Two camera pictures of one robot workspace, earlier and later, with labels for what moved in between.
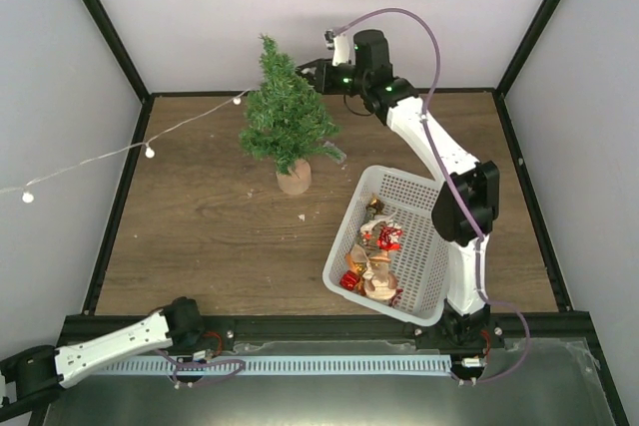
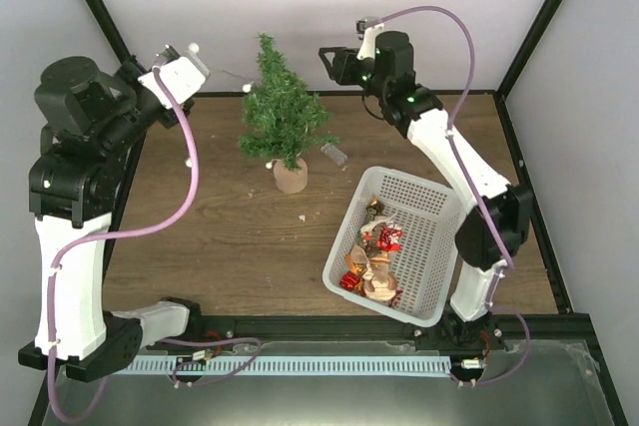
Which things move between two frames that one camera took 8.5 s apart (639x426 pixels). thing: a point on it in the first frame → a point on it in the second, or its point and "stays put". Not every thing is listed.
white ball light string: (28, 194) → (247, 87)
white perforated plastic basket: (420, 263) stays put
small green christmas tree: (286, 122) stays put
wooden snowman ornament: (379, 282) stays put
